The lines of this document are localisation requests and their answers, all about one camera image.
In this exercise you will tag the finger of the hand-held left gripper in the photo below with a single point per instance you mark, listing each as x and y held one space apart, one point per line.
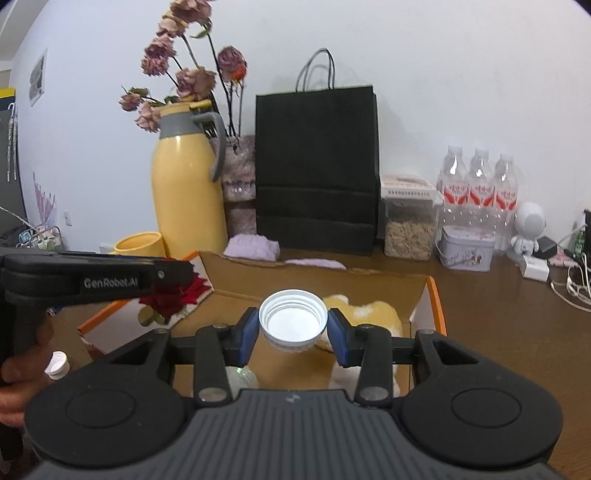
175 277

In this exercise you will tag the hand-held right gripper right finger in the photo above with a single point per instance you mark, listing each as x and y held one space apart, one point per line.
339 337

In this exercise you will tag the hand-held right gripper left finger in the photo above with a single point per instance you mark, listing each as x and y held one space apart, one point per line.
248 337

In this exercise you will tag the red artificial rose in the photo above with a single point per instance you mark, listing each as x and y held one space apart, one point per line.
189 297

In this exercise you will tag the large white bottle cap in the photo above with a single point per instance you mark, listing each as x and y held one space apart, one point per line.
293 323

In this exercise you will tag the orange cardboard box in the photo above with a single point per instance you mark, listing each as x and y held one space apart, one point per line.
286 279

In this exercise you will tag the person's left hand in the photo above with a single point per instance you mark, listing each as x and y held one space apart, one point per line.
18 392

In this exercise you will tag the yellow plush toy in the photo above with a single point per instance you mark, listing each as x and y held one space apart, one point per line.
374 318

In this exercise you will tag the clear plastic bottle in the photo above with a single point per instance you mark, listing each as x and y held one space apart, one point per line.
244 381

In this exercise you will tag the yellow mug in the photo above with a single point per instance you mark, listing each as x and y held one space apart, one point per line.
138 244

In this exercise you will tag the purple fluffy cloth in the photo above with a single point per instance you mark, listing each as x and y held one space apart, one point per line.
251 247
316 264

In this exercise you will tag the yellow thermos jug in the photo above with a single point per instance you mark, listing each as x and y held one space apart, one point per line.
184 194

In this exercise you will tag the small white bottle cap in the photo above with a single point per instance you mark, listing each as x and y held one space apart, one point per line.
57 365

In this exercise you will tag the dark grey door panel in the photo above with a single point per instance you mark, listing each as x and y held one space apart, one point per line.
11 194

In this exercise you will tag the pink textured vase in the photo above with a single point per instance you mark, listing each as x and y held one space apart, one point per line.
241 184

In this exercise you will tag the clear seed container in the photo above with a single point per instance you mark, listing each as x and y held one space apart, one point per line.
408 233

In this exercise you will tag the pale printed tin box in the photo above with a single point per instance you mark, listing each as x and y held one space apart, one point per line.
464 251

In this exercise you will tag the small white printed box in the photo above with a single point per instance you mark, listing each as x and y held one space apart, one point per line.
406 184

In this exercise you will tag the black paper bag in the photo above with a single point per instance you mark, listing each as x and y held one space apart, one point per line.
314 161

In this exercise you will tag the dried rose bouquet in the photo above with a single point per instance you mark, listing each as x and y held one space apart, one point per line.
196 81

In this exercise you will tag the white charger block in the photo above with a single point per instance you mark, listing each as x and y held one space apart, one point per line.
535 268

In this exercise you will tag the white robot figurine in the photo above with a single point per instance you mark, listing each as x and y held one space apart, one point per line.
528 221

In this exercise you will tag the black power adapter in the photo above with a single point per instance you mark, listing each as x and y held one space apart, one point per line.
547 247

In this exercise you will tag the small green bottle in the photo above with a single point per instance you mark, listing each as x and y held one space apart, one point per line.
582 237

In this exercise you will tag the white wall socket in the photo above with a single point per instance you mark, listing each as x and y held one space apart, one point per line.
69 218

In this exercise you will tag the purple flower wall sticker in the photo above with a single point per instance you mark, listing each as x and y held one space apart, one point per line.
45 201

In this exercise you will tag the wall picture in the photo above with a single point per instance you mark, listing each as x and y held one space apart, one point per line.
38 76

